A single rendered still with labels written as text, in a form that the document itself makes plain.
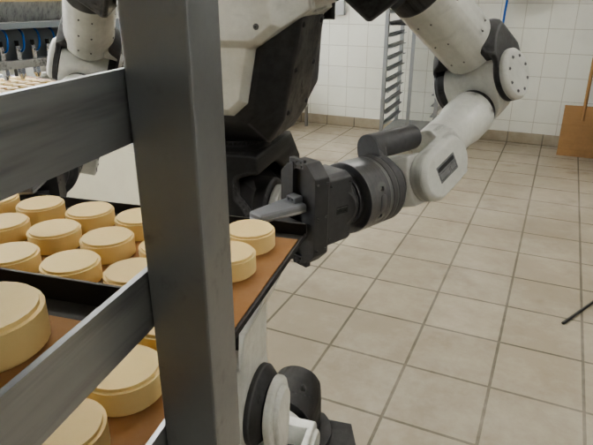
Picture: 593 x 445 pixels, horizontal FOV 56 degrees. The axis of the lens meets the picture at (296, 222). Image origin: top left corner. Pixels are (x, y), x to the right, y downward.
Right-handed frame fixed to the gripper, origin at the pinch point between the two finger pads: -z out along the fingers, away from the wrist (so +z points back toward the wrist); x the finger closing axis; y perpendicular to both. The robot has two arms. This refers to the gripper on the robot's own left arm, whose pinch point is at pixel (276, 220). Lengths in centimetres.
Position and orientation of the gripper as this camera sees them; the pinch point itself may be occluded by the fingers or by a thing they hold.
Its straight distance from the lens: 60.4
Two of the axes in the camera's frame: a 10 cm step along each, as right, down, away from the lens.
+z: 7.3, -2.5, 6.4
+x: 0.1, -9.3, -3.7
